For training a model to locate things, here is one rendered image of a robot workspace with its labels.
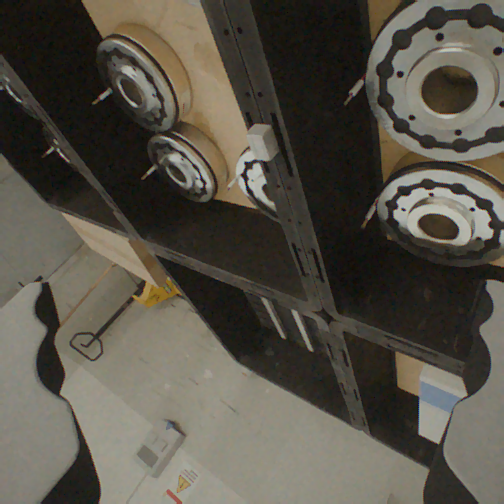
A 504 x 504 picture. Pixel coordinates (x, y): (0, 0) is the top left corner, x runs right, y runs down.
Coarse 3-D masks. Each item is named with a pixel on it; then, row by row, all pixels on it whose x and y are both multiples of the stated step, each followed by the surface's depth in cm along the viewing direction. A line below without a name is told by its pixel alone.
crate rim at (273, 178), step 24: (216, 0) 17; (216, 24) 18; (0, 48) 33; (240, 72) 19; (240, 96) 21; (48, 120) 39; (72, 144) 41; (264, 168) 24; (120, 216) 49; (288, 216) 27; (144, 240) 51; (288, 240) 29; (216, 264) 44; (264, 288) 40; (312, 288) 33
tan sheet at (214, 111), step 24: (96, 0) 36; (120, 0) 34; (144, 0) 32; (168, 0) 31; (96, 24) 38; (120, 24) 36; (144, 24) 34; (168, 24) 33; (192, 24) 31; (192, 48) 33; (216, 48) 32; (192, 72) 36; (216, 72) 34; (192, 96) 38; (216, 96) 36; (192, 120) 42; (216, 120) 39; (240, 120) 37; (216, 144) 42; (240, 144) 40; (240, 192) 47
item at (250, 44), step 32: (224, 0) 17; (256, 0) 16; (256, 32) 17; (256, 64) 18; (256, 96) 20; (288, 128) 21; (288, 160) 23; (288, 192) 25; (320, 256) 28; (320, 288) 32; (352, 320) 34; (448, 352) 29
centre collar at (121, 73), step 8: (120, 72) 36; (128, 72) 35; (120, 80) 37; (136, 80) 36; (120, 88) 38; (144, 88) 36; (120, 96) 39; (128, 96) 39; (144, 96) 37; (128, 104) 39; (136, 104) 39; (144, 104) 38; (152, 104) 38; (144, 112) 39
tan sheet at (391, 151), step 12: (372, 0) 22; (384, 0) 22; (396, 0) 21; (372, 12) 23; (384, 12) 22; (372, 24) 23; (372, 36) 24; (444, 72) 23; (456, 72) 23; (384, 132) 29; (384, 144) 30; (396, 144) 29; (384, 156) 30; (396, 156) 30; (384, 168) 31; (384, 180) 32
